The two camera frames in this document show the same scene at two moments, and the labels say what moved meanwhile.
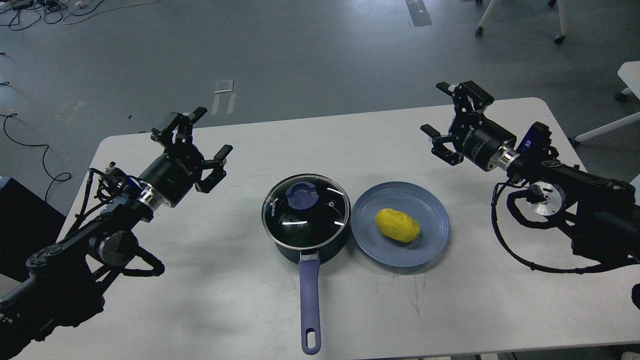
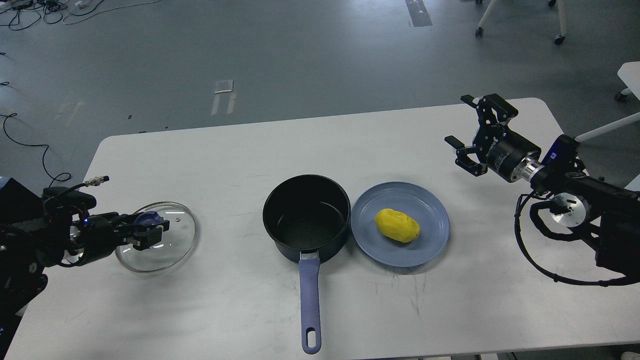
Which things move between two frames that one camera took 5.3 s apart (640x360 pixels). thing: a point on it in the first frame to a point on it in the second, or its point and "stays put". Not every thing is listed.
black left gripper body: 175,174 to 104,232
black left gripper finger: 218,173 to 143,240
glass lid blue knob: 302,195 to 176,243
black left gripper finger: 184,122 to 130,222
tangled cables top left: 29,10 stays put
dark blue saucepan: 307,216 stays put
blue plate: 412,199 stays put
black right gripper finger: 460,91 to 502,111
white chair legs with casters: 559,39 stays put
